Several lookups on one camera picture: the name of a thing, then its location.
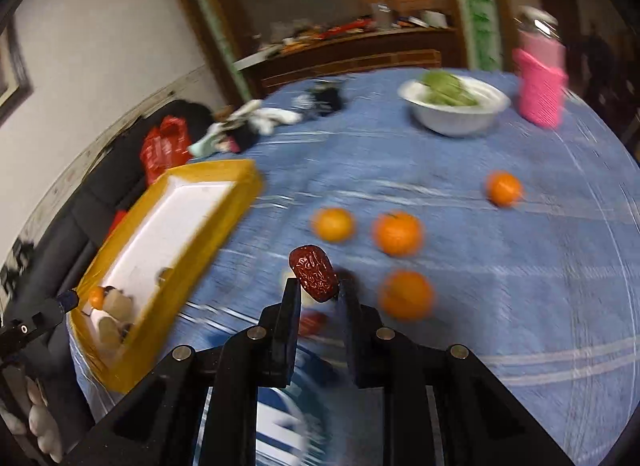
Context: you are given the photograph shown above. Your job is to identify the red jujube date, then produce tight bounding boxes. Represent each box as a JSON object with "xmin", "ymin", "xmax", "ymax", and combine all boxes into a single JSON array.
[
  {"xmin": 288, "ymin": 245, "xmax": 340, "ymax": 303},
  {"xmin": 298, "ymin": 310, "xmax": 328, "ymax": 338}
]

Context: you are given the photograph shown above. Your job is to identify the white cylindrical yam piece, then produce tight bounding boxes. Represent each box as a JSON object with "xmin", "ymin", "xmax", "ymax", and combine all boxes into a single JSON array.
[{"xmin": 102, "ymin": 288, "xmax": 134, "ymax": 323}]

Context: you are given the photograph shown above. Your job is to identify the dark round chestnut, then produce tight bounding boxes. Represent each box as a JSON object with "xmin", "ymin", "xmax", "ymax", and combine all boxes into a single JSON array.
[
  {"xmin": 155, "ymin": 267, "xmax": 172, "ymax": 287},
  {"xmin": 119, "ymin": 323, "xmax": 134, "ymax": 341},
  {"xmin": 335, "ymin": 267, "xmax": 359, "ymax": 296}
]

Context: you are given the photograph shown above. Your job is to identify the white gloved left hand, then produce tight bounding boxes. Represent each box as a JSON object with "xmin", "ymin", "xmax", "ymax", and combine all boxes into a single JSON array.
[{"xmin": 1, "ymin": 365, "xmax": 64, "ymax": 464}]

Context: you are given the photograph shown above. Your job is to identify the orange tangerine on table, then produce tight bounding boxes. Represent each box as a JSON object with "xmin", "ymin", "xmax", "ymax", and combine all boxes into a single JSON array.
[
  {"xmin": 378, "ymin": 270, "xmax": 435, "ymax": 321},
  {"xmin": 372, "ymin": 210, "xmax": 424, "ymax": 258},
  {"xmin": 311, "ymin": 208, "xmax": 356, "ymax": 244},
  {"xmin": 486, "ymin": 171, "xmax": 524, "ymax": 208}
]

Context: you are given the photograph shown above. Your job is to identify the black leather sofa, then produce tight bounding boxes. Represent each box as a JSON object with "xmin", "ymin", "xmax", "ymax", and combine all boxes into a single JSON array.
[{"xmin": 4, "ymin": 100, "xmax": 213, "ymax": 429}]

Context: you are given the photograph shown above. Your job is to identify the orange tangerine in tray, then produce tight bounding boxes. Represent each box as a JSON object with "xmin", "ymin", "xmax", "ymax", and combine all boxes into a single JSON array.
[{"xmin": 88, "ymin": 286, "xmax": 106, "ymax": 310}]

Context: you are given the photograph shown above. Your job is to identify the white yam piece in tray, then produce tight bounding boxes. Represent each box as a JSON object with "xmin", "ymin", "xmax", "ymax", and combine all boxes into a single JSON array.
[{"xmin": 91, "ymin": 309, "xmax": 122, "ymax": 351}]

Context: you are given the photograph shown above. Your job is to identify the blue plaid tablecloth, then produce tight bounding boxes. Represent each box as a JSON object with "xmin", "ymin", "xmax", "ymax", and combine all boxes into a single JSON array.
[{"xmin": 70, "ymin": 69, "xmax": 639, "ymax": 465}]

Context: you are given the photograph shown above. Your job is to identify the white foam tray yellow tape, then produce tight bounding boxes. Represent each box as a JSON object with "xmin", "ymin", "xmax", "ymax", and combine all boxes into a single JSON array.
[{"xmin": 70, "ymin": 159, "xmax": 262, "ymax": 394}]

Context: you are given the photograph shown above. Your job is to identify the white gloves pile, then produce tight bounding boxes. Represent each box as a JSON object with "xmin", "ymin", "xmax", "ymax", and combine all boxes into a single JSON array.
[{"xmin": 188, "ymin": 100, "xmax": 303, "ymax": 158}]

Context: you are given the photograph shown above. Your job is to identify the red plastic bag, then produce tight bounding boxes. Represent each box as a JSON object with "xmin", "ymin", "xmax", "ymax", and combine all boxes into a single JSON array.
[{"xmin": 140, "ymin": 116, "xmax": 192, "ymax": 186}]

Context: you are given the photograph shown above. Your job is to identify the black small box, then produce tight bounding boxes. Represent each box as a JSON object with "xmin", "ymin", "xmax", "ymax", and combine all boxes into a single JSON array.
[{"xmin": 299, "ymin": 80, "xmax": 345, "ymax": 117}]

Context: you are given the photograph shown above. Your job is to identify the white bowl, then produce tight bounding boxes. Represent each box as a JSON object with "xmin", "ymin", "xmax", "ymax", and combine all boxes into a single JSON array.
[{"xmin": 398, "ymin": 71, "xmax": 511, "ymax": 137}]

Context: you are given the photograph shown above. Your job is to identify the green vegetables in bowl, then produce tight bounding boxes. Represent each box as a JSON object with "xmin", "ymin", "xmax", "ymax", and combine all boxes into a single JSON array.
[{"xmin": 421, "ymin": 70, "xmax": 478, "ymax": 107}]

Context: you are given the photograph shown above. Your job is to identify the wooden sideboard cabinet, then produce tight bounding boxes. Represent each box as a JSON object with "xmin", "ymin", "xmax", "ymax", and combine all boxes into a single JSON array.
[{"xmin": 234, "ymin": 22, "xmax": 469, "ymax": 97}]

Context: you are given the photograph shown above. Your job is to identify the pink sleeved bottle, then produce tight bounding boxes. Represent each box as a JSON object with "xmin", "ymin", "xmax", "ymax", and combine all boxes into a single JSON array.
[{"xmin": 513, "ymin": 5, "xmax": 567, "ymax": 130}]

